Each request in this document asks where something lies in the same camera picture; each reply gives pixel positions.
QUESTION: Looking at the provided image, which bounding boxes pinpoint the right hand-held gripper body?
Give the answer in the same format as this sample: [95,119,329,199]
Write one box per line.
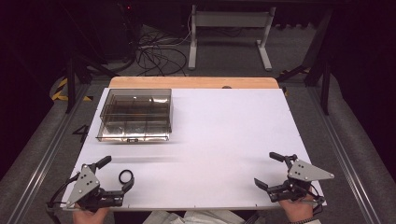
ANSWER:
[267,153,335,203]

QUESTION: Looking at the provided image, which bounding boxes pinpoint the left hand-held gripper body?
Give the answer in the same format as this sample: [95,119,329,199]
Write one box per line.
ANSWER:
[66,164,125,213]

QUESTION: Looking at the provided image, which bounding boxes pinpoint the black ring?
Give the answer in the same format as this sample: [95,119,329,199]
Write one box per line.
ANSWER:
[118,169,135,185]

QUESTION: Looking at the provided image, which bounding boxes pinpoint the transparent brown drawer box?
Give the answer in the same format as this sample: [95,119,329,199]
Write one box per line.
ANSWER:
[95,88,173,144]

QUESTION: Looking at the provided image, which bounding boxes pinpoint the person's left hand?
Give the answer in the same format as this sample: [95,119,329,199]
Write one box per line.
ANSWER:
[72,206,110,224]

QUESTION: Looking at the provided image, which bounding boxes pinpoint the person's right hand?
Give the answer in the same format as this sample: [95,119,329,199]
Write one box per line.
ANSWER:
[277,193,315,224]

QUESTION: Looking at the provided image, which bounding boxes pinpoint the dark wristband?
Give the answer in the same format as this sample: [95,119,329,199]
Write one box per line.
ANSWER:
[288,217,315,224]

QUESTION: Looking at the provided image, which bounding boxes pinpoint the person's light trousers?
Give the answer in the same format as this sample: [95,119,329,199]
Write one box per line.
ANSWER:
[143,209,248,224]

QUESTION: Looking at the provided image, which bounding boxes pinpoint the black metal stand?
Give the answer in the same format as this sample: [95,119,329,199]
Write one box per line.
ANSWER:
[276,7,333,117]
[64,3,120,115]

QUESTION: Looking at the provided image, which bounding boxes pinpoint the dark cabinet with red light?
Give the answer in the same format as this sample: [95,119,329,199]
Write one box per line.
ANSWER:
[101,0,143,62]

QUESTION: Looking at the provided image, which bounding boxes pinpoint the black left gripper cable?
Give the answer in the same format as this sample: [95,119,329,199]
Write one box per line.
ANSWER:
[46,172,81,210]

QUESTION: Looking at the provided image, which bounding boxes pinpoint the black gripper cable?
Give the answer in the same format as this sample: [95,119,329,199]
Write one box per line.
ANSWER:
[46,172,81,210]
[307,182,327,217]

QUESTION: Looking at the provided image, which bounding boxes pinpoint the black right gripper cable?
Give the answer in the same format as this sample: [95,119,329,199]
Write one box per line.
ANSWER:
[307,182,327,217]

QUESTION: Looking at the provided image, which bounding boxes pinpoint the grey metal floor rail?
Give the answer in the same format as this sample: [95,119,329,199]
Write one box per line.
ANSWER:
[306,85,375,224]
[6,83,92,224]

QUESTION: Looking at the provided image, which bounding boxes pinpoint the tangle of black floor cables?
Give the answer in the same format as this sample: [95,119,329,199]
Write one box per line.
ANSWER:
[135,26,191,77]

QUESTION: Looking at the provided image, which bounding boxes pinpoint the white desk frame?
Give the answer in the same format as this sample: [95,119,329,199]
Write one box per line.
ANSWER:
[188,4,277,72]

